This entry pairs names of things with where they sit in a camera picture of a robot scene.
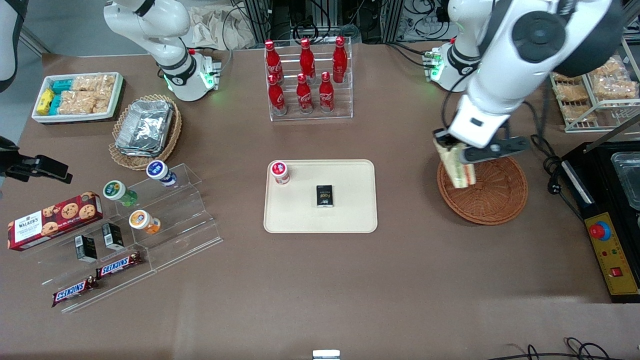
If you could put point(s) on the red Coca-Cola bottle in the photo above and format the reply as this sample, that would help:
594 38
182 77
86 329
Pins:
307 57
326 95
276 97
272 60
340 57
304 96

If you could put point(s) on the yellow snack pack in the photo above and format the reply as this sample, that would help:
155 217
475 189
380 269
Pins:
45 101

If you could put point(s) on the crumpled beige paper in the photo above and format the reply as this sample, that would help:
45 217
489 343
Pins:
215 27

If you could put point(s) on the clear acrylic stepped display stand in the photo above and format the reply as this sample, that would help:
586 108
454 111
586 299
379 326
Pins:
120 290
190 220

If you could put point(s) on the triangle sandwich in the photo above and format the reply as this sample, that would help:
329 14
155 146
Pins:
457 172

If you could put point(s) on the grey metal lever bar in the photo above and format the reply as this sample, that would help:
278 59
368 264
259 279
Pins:
612 132

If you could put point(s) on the clear plastic container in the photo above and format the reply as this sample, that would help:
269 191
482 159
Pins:
627 180

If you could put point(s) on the red emergency stop button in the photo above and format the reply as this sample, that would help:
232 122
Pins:
600 230

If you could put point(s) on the red Walkers cookie box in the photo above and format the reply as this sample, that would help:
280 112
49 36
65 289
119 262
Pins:
55 220

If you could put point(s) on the small black barcode box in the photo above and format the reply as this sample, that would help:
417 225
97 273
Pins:
86 248
113 236

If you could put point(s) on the clear acrylic bottle rack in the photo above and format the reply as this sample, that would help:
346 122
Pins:
345 107

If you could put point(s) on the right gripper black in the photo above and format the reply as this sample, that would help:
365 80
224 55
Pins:
19 165

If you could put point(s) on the grey aluminium frame bar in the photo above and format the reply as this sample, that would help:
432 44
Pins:
35 40

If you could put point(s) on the orange gum bottle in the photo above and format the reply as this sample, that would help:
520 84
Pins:
142 221

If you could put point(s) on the brown wicker basket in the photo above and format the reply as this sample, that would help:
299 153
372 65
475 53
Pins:
495 197

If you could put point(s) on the teal snack pack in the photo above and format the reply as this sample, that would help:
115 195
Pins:
61 86
56 104

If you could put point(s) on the cream plastic tray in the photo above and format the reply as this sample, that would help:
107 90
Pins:
310 220

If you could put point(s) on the red gum bottle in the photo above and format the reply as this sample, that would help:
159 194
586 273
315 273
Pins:
280 172

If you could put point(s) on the black tabletop appliance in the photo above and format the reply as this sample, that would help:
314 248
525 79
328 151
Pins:
600 170

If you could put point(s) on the white snack tray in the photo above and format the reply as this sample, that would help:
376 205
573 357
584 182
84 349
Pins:
75 117

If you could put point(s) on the small white metal bracket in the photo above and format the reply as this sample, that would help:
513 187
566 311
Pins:
326 355

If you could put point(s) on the bagged cracker snack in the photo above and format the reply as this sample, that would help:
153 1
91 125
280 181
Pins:
572 92
615 89
562 78
580 112
616 67

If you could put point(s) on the Snickers chocolate bar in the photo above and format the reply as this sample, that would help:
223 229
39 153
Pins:
74 291
119 265

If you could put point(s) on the small black card box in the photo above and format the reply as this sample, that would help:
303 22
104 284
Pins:
325 196

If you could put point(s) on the light wicker basket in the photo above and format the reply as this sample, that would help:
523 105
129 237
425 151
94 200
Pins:
170 140

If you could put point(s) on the clear bag rice crackers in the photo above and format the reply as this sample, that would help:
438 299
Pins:
76 102
103 101
83 83
105 82

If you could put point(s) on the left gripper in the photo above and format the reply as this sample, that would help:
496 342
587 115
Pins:
441 135

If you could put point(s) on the green gum bottle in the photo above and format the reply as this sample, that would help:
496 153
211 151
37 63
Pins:
116 191

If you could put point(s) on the blue purple gum bottle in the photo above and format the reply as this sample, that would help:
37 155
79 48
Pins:
159 171

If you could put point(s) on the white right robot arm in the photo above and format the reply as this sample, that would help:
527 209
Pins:
150 20

